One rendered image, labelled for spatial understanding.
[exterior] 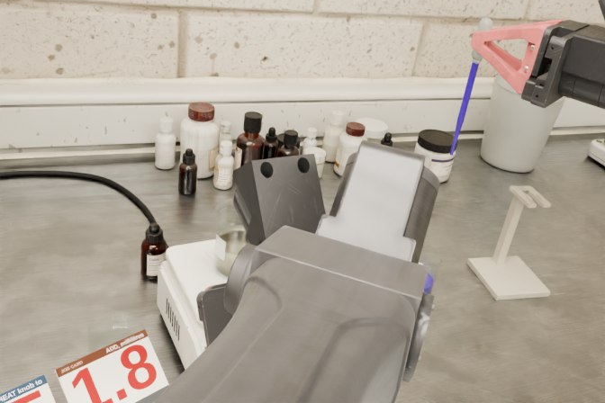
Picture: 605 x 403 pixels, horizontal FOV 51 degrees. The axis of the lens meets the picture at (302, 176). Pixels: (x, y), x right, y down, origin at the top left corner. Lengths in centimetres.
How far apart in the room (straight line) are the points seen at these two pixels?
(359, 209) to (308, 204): 7
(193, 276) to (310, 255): 40
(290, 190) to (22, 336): 41
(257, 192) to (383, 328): 18
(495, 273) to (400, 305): 66
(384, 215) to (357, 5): 82
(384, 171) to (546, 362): 49
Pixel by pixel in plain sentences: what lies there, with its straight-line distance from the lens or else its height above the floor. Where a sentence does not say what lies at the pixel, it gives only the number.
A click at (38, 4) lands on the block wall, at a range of 101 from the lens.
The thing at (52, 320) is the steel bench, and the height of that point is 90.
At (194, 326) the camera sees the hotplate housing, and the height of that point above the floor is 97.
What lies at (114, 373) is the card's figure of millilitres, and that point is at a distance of 64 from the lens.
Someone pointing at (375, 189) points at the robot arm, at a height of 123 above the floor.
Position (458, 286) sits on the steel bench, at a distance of 85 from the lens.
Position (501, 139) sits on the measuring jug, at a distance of 119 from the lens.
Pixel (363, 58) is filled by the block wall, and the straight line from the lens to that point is 116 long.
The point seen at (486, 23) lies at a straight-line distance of 67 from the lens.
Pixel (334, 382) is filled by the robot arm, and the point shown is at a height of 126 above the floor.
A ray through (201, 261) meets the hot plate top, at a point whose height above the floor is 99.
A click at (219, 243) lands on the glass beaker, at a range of 62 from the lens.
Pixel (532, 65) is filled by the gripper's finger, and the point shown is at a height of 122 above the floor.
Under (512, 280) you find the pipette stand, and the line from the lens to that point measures 89.
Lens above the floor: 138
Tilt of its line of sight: 28 degrees down
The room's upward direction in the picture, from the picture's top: 9 degrees clockwise
